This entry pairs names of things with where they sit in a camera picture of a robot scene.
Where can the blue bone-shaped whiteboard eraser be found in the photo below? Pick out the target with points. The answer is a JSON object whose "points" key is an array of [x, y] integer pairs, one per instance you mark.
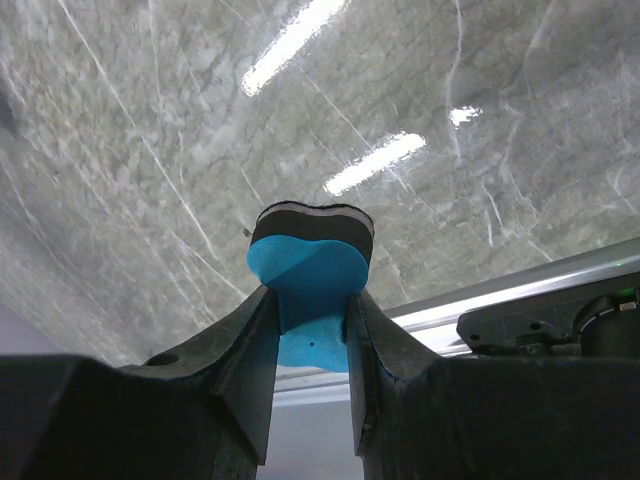
{"points": [[314, 258]]}

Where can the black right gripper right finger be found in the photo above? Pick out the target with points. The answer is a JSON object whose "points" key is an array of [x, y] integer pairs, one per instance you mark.
{"points": [[419, 415]]}

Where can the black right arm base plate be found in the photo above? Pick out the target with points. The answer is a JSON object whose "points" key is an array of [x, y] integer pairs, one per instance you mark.
{"points": [[595, 320]]}

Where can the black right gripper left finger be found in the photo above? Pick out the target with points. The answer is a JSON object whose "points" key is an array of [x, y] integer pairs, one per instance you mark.
{"points": [[200, 410]]}

